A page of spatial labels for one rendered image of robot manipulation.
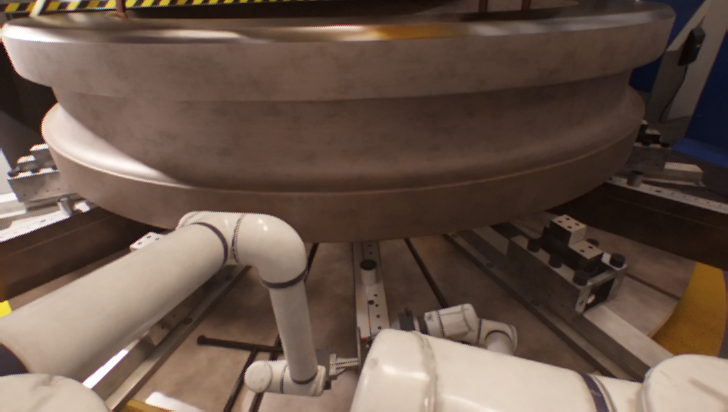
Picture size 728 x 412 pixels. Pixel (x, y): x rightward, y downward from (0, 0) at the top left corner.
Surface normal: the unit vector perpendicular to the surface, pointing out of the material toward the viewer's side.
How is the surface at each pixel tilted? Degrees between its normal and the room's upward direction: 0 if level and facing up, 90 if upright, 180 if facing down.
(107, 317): 67
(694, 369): 7
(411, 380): 6
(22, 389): 9
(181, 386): 0
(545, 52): 90
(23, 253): 90
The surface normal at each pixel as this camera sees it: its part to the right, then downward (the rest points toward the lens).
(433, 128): 0.20, 0.46
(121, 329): 0.99, 0.00
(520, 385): 0.03, -0.94
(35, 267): 0.75, 0.30
